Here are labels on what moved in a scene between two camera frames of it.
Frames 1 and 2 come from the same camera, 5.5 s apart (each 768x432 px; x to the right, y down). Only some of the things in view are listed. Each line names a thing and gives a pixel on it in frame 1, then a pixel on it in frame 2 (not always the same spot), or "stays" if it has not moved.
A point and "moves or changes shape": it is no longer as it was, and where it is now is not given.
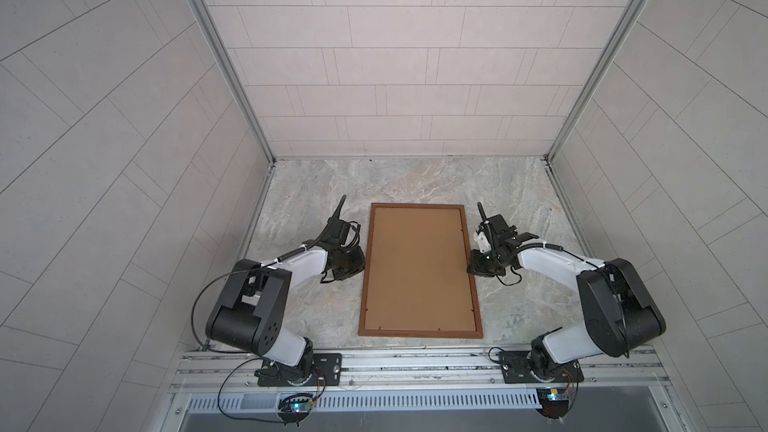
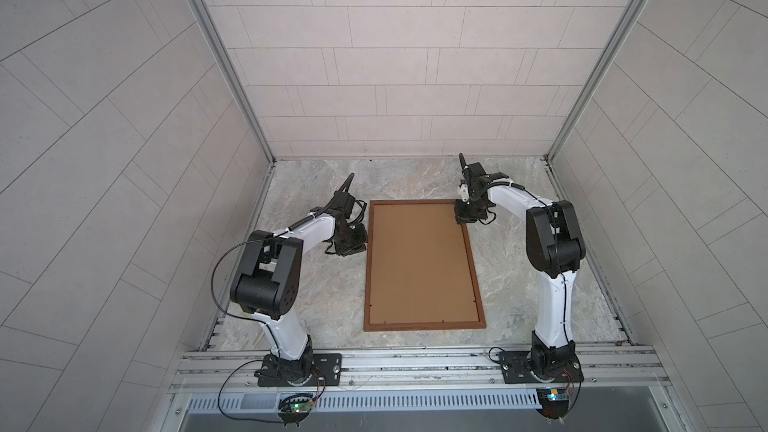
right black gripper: [474, 268] → [460, 214]
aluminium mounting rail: [233, 373] stays
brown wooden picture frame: [417, 282] moves or changes shape
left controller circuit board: [295, 405] stays
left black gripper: [359, 263] → [359, 243]
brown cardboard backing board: [418, 271] stays
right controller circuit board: [554, 402] stays
